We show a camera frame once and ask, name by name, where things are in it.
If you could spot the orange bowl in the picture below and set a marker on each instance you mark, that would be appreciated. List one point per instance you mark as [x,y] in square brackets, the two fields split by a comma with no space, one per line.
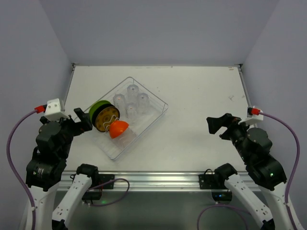
[117,128]

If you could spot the clear glass front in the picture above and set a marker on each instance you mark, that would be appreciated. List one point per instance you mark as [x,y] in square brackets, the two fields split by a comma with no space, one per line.
[131,111]

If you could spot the clear glass left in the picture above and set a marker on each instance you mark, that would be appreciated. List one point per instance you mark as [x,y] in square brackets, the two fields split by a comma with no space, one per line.
[119,101]

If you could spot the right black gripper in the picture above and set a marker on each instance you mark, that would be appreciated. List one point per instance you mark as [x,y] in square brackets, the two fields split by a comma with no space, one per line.
[228,128]

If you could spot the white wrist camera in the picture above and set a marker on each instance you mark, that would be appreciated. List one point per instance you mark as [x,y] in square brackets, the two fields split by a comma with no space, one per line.
[253,116]
[55,110]

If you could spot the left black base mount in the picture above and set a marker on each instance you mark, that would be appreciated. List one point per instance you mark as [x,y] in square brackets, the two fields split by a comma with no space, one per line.
[96,194]

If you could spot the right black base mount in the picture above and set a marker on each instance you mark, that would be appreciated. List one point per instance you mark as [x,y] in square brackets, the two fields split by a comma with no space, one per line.
[209,181]

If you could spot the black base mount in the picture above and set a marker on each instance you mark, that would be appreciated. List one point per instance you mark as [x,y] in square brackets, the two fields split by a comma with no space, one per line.
[209,181]
[96,194]

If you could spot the clear wire dish rack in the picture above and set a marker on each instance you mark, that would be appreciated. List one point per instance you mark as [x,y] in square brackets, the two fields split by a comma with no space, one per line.
[113,148]

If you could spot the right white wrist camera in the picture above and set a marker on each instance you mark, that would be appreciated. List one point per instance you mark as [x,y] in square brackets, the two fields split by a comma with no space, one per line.
[253,116]

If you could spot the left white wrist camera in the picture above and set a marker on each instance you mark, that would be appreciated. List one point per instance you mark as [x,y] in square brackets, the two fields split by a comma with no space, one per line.
[55,110]

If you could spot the yellow patterned plate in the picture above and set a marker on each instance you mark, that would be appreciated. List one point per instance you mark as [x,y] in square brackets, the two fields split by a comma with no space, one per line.
[105,118]

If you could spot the aluminium mounting rail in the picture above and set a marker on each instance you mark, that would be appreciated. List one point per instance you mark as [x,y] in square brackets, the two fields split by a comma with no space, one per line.
[157,181]

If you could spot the green plate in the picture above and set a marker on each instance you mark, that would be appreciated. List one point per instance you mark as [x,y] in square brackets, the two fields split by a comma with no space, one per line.
[95,106]

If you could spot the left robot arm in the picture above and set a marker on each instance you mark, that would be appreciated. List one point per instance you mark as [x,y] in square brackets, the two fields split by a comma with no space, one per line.
[44,171]

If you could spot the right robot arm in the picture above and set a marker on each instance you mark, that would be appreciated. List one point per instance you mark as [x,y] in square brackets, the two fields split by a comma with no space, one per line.
[253,146]

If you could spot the clear glass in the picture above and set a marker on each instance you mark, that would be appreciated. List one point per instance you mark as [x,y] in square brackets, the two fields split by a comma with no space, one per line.
[131,111]
[143,103]
[132,92]
[119,101]

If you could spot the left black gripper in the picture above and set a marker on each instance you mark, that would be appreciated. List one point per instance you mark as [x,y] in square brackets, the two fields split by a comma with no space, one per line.
[75,123]

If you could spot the clear glass right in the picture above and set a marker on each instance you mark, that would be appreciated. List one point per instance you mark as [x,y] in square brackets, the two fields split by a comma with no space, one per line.
[143,103]

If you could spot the clear glass back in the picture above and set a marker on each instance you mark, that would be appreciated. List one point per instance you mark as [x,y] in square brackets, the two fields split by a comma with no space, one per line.
[132,92]

